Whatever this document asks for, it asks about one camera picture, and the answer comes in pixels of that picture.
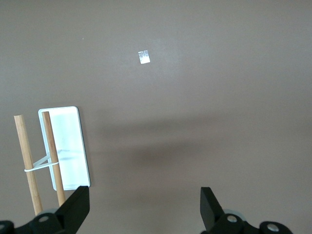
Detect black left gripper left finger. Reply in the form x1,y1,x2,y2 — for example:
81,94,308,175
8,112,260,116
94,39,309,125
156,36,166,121
24,185,91,234

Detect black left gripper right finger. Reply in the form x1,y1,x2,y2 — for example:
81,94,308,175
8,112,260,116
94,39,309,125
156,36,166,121
200,186,259,234

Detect white rubber band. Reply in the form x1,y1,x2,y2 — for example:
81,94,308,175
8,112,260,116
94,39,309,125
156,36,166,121
23,151,60,173

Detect brown wooden stick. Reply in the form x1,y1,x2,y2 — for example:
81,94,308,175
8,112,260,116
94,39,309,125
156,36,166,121
41,111,66,207
14,115,43,216

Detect white rectangular tray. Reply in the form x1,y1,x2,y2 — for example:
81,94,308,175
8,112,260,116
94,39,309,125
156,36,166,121
38,106,91,191

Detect small clear tape patch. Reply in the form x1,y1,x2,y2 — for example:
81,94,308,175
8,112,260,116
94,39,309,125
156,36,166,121
137,50,151,65

